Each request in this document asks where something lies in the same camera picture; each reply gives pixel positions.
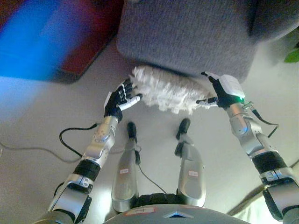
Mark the silver left robot leg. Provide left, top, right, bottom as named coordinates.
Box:
left=111, top=121, right=141, bottom=213

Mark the grey fabric armchair sofa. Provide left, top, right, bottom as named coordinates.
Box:
left=116, top=0, right=299, bottom=83

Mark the thin black leg cable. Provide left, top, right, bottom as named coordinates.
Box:
left=134, top=144, right=168, bottom=195

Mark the grey robot torso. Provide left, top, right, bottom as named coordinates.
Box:
left=104, top=193, right=234, bottom=224

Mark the green leafy potted plant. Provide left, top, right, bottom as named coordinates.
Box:
left=284, top=35, right=299, bottom=63

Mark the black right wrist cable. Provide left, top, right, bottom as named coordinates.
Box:
left=242, top=101, right=280, bottom=139

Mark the silver right robot leg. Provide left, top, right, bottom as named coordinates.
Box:
left=174, top=118, right=207, bottom=207

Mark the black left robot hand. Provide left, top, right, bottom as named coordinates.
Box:
left=103, top=78, right=143, bottom=122

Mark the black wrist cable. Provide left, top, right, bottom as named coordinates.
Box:
left=242, top=101, right=280, bottom=139
left=59, top=123, right=99, bottom=160

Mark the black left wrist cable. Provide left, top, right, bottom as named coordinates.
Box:
left=59, top=123, right=99, bottom=160

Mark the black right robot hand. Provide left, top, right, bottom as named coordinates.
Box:
left=196, top=71, right=246, bottom=109

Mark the white fringed pillow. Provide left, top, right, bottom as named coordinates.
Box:
left=127, top=66, right=217, bottom=115

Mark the silver robot leg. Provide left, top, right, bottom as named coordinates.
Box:
left=111, top=121, right=141, bottom=213
left=174, top=118, right=207, bottom=207

